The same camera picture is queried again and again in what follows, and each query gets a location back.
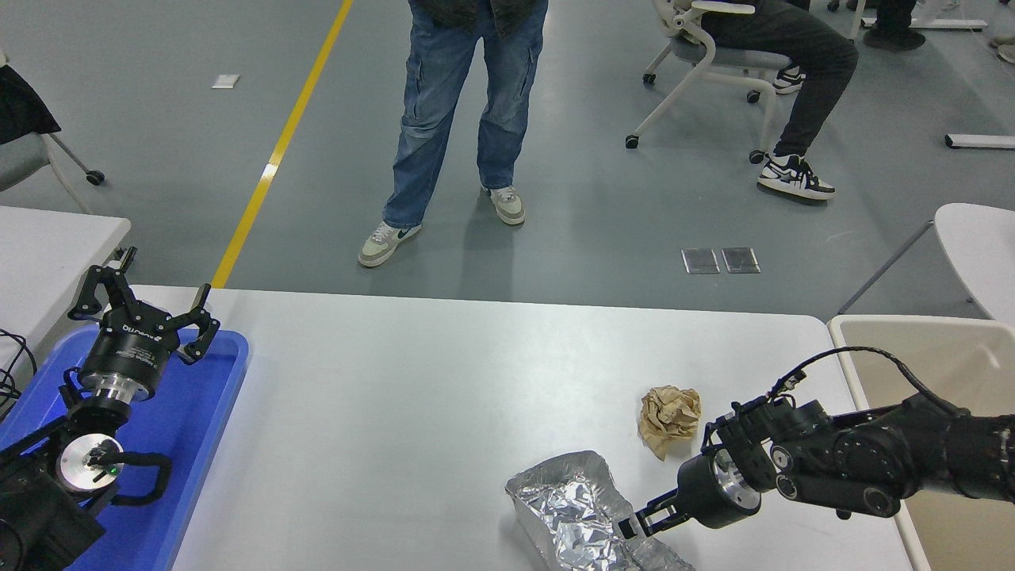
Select white stand base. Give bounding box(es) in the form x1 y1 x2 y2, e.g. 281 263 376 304
860 16 988 31

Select white rectangular side table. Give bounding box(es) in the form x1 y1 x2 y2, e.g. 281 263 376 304
0 206 132 374

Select right gripper body black drum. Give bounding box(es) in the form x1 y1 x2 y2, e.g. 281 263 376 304
676 454 760 531

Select foil tray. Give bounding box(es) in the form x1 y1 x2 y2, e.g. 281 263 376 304
505 450 695 571

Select white floor bar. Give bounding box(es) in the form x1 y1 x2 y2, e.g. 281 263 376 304
945 133 1015 150

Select black garment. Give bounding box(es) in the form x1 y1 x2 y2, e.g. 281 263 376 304
0 65 62 146

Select black cable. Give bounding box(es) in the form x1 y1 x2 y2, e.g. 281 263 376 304
0 329 38 421

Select blue plastic tray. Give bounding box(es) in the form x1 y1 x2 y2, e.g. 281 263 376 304
0 325 251 571

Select grey white-framed chair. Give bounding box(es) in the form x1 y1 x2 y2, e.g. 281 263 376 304
625 0 794 165

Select white round table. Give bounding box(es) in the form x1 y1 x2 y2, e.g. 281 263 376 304
838 202 1015 326

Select grey chair with castors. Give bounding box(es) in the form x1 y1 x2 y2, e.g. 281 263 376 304
0 48 105 215

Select left gripper body black drum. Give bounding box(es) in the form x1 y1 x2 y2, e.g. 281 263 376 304
78 313 180 388

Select tan paper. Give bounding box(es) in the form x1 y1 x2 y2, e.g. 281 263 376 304
638 385 703 462

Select large pale bin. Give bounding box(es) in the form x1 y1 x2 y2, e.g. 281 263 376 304
827 314 1015 571

